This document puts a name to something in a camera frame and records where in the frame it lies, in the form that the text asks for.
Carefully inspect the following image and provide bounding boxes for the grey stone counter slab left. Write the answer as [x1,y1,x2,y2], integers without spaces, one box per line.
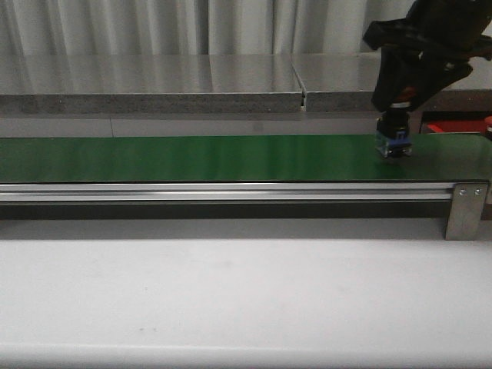
[1,55,303,115]

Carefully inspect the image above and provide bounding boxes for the white pleated curtain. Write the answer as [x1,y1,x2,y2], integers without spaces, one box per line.
[1,1,411,56]

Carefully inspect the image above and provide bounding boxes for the green conveyor belt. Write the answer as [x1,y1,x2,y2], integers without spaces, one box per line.
[1,134,491,184]

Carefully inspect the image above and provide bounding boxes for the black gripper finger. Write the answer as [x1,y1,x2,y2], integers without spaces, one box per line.
[407,52,473,111]
[371,48,417,111]

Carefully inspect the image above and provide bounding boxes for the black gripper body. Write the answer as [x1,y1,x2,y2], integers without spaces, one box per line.
[363,0,491,61]

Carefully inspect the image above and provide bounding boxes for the red plastic tray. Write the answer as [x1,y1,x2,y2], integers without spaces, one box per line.
[424,120,487,135]

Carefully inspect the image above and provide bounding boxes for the aluminium conveyor frame rail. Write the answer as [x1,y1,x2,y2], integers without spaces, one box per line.
[1,182,455,202]

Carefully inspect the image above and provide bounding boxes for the grey stone counter slab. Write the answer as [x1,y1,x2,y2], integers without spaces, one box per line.
[1,55,303,115]
[291,53,491,112]

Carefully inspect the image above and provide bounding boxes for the steel conveyor support bracket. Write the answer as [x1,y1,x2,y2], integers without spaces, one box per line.
[445,182,489,241]

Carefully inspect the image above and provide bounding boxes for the grey stone counter slab right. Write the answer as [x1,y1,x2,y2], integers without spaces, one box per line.
[291,53,491,112]

